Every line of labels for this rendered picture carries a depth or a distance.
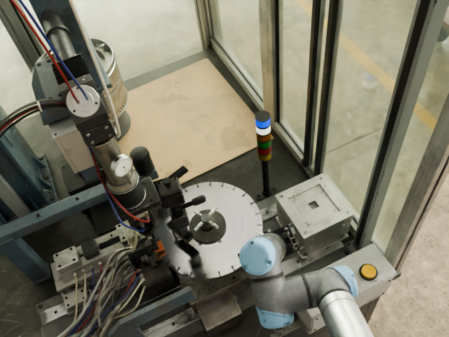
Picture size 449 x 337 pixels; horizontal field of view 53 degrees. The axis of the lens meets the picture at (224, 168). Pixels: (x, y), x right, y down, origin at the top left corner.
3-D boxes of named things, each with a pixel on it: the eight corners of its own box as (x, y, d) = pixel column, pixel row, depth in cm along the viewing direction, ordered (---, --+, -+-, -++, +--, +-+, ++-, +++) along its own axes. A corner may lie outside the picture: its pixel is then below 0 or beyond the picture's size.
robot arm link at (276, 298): (314, 321, 94) (301, 269, 95) (262, 333, 93) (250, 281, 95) (307, 313, 102) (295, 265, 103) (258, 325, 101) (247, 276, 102)
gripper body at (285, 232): (305, 248, 118) (296, 254, 106) (275, 261, 120) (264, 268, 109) (291, 221, 119) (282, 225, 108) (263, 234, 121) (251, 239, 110)
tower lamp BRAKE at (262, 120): (266, 115, 136) (265, 108, 134) (272, 124, 133) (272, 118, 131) (252, 121, 135) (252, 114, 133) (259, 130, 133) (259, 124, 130)
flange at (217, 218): (216, 248, 131) (216, 244, 129) (183, 236, 134) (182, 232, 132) (231, 216, 137) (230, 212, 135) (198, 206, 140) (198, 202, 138)
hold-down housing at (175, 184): (189, 212, 125) (175, 169, 109) (193, 226, 122) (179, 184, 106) (170, 218, 124) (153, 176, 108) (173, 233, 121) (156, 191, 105)
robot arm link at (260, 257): (242, 283, 95) (232, 243, 96) (255, 273, 105) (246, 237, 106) (277, 276, 92) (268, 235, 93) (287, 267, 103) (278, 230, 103)
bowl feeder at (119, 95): (127, 94, 205) (101, 27, 176) (149, 138, 187) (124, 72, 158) (61, 120, 199) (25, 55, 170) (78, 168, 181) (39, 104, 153)
